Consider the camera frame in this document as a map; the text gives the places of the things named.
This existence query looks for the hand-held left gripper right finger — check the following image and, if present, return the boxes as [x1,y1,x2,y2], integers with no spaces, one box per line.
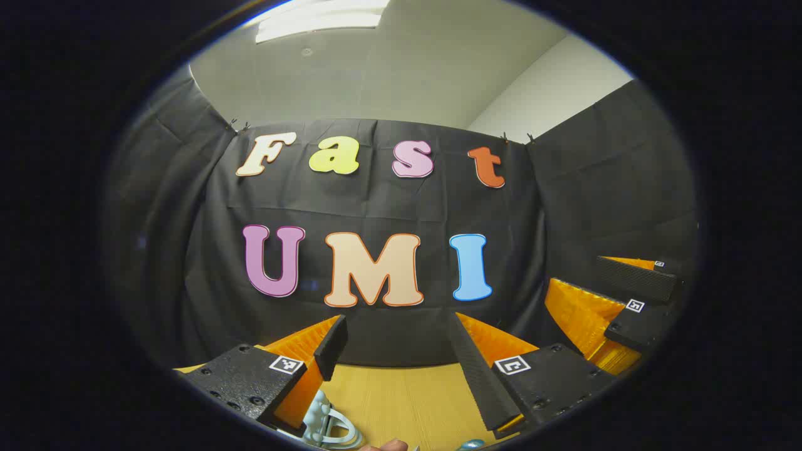
[446,312,620,440]

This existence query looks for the ceiling light panel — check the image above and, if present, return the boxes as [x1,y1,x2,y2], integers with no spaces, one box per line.
[255,0,390,44]

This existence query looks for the light blue suitcase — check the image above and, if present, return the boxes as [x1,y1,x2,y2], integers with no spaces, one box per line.
[301,388,366,450]

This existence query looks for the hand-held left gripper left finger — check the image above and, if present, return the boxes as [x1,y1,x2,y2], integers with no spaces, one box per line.
[173,314,349,435]

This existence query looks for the black backdrop cloth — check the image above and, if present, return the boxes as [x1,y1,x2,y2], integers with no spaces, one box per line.
[103,66,701,376]

